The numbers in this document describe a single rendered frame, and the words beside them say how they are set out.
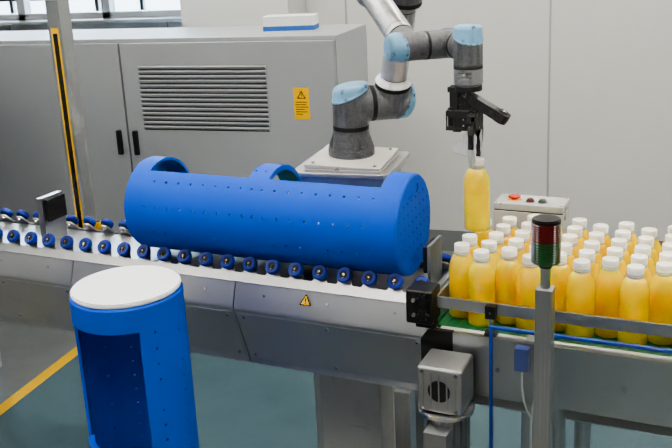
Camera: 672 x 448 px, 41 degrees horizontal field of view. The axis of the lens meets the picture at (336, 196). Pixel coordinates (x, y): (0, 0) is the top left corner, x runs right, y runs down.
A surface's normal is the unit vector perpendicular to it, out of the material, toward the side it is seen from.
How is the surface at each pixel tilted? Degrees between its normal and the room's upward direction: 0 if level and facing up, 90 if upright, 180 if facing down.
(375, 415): 90
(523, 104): 90
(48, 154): 90
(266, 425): 0
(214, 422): 0
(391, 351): 110
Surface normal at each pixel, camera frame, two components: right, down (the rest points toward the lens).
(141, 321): 0.45, 0.22
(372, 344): -0.36, 0.58
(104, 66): -0.30, 0.28
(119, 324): 0.09, 0.27
